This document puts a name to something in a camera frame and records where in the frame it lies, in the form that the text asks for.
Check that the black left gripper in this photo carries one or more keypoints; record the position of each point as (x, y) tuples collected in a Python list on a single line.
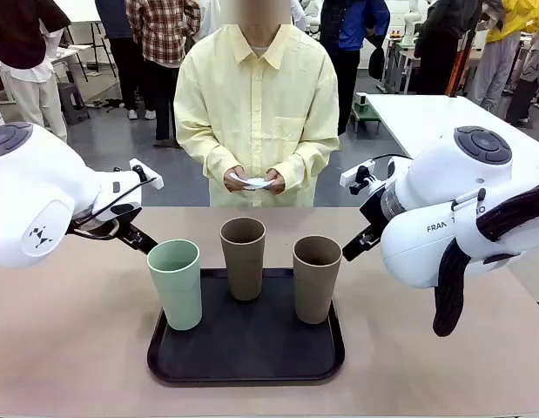
[(126, 231)]

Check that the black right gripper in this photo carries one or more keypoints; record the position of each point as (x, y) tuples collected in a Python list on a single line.
[(375, 213)]

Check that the mint green tall cup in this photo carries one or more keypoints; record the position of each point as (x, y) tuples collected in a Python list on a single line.
[(177, 291)]

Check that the light brown tall cup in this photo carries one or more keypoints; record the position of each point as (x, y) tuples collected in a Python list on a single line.
[(314, 291)]

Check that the dark brown tall cup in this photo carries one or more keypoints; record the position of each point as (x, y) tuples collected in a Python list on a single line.
[(244, 270)]

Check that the white lace paper coaster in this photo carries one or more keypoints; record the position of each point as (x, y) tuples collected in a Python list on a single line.
[(256, 184)]

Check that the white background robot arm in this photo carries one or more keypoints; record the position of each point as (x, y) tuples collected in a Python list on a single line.
[(409, 26)]

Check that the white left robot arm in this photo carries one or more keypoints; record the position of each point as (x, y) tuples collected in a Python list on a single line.
[(42, 191)]

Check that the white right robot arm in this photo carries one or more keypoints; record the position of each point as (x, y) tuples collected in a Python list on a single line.
[(443, 174)]

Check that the person's right forearm yellow sleeve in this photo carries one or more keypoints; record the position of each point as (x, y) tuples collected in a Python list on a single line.
[(204, 157)]

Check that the person's left forearm yellow sleeve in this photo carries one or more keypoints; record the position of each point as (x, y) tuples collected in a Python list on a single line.
[(308, 159)]

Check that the person's left hand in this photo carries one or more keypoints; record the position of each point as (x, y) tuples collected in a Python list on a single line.
[(277, 182)]

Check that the person's right hand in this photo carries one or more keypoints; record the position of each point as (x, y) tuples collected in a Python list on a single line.
[(234, 180)]

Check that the green topped low bench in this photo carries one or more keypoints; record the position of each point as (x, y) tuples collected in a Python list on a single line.
[(367, 114)]

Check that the large white table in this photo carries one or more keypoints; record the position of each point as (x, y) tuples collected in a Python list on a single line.
[(426, 117)]

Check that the small white box device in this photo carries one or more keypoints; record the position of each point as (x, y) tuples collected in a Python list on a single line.
[(361, 100)]

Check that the black plastic serving tray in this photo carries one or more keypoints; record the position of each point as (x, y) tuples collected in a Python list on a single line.
[(251, 348)]

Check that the grey plastic step stool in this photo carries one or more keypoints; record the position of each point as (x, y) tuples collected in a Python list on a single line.
[(73, 102)]

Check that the person in yellow shirt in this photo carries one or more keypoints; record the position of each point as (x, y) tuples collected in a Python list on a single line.
[(256, 109)]

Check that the black hanging bag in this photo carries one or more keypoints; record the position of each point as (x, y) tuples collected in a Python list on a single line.
[(376, 61)]

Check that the person navy top black trousers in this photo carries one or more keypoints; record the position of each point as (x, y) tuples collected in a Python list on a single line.
[(123, 56)]

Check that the orange and black pole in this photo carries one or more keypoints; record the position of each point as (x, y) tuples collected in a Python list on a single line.
[(458, 65)]

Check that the person in plaid shirt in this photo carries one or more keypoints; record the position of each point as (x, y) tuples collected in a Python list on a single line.
[(164, 35)]

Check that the person in black jacket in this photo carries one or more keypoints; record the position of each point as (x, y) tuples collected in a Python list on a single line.
[(443, 43)]

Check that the person in blue jacket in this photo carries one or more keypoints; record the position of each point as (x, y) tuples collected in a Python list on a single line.
[(356, 26)]

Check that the person yellow jacket grey trousers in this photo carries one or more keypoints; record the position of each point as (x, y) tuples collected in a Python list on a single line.
[(495, 61)]

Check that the person in grey black clothes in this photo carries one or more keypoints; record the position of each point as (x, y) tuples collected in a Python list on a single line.
[(528, 87)]

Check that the person dark top white trousers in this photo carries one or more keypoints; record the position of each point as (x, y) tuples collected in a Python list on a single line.
[(21, 43)]

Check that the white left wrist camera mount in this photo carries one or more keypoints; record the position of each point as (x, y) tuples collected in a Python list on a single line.
[(149, 176)]

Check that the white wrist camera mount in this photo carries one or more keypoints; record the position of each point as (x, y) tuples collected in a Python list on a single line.
[(354, 174), (149, 176)]

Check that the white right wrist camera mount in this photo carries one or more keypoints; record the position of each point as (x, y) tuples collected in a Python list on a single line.
[(354, 174)]

